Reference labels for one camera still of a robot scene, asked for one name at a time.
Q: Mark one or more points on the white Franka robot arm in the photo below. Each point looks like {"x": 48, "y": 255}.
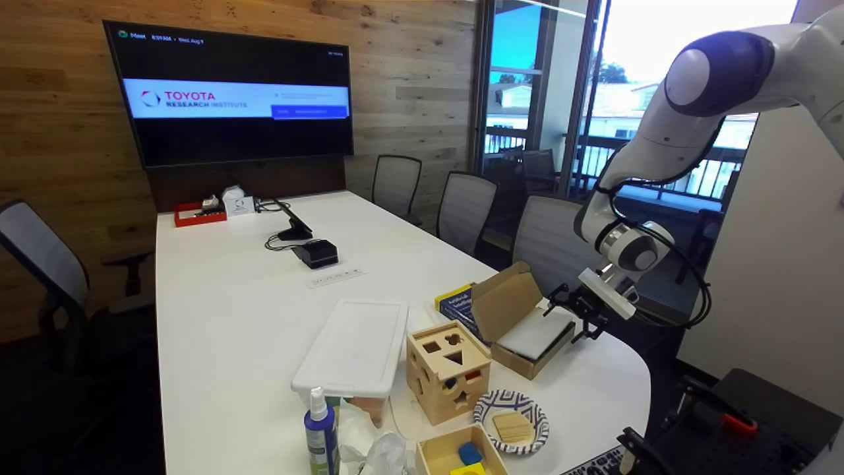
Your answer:
{"x": 669, "y": 133}

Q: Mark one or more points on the blue white patterned plate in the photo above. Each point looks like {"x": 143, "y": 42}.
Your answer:
{"x": 489, "y": 410}

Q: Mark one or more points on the blue spray bottle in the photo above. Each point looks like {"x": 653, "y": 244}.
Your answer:
{"x": 321, "y": 438}

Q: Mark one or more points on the black wall television screen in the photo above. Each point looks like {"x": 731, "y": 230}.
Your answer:
{"x": 227, "y": 62}

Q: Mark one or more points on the wooden shape sorter cube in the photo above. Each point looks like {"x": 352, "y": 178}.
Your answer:
{"x": 456, "y": 385}

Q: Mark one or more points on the small wooden tray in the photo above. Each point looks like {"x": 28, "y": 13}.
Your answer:
{"x": 434, "y": 456}

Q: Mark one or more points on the round wooden piece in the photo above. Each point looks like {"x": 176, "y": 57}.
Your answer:
{"x": 513, "y": 429}

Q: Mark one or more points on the grey mesh office chair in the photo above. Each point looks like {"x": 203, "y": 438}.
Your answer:
{"x": 396, "y": 186}
{"x": 466, "y": 208}
{"x": 549, "y": 241}

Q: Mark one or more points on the dark office chair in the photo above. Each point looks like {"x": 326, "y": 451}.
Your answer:
{"x": 536, "y": 171}

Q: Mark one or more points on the grey office chair with armrest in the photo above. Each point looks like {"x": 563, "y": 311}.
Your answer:
{"x": 42, "y": 251}

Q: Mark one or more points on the red tray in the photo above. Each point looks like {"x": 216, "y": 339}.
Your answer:
{"x": 186, "y": 218}

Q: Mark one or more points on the white tissue box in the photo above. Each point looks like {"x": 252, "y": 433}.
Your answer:
{"x": 238, "y": 202}

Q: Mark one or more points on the black white patterned object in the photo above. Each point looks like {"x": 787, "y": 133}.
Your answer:
{"x": 598, "y": 463}

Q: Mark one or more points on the brown cardboard box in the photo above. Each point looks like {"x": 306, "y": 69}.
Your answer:
{"x": 501, "y": 299}

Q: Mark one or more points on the blue book with yellow edge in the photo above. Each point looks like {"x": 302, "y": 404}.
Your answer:
{"x": 459, "y": 307}

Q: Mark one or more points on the balcony railing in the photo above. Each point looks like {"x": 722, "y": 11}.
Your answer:
{"x": 714, "y": 174}

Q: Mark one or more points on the small black box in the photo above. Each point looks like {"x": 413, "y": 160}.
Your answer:
{"x": 314, "y": 255}

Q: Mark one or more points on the white wrist camera block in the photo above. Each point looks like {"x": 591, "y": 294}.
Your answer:
{"x": 608, "y": 290}

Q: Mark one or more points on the yellow block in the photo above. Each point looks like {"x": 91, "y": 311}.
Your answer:
{"x": 470, "y": 470}

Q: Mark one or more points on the crumpled clear plastic bag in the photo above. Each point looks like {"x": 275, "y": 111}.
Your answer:
{"x": 377, "y": 456}

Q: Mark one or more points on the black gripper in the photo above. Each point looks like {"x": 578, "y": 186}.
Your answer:
{"x": 594, "y": 307}

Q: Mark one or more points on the blue block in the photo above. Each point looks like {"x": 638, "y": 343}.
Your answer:
{"x": 470, "y": 451}

